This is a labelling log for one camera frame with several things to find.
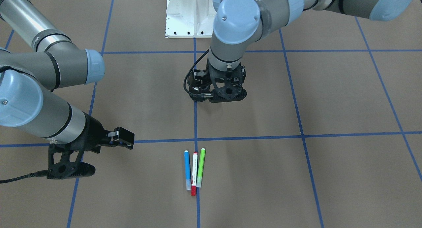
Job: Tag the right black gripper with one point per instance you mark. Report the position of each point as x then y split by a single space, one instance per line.
93 130

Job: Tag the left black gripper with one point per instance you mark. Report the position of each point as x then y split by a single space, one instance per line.
199 76

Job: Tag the blue highlighter pen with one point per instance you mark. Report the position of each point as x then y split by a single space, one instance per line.
187 169

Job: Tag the red whiteboard marker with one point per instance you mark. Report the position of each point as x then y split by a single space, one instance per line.
194 173

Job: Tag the green highlighter pen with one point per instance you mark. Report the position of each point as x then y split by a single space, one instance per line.
200 167

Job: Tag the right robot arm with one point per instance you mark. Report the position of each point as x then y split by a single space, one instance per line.
29 79

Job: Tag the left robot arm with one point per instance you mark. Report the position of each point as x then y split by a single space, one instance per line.
239 23

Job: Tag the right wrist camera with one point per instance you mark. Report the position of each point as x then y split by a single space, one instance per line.
60 166

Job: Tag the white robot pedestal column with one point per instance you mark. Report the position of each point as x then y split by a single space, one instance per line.
189 18

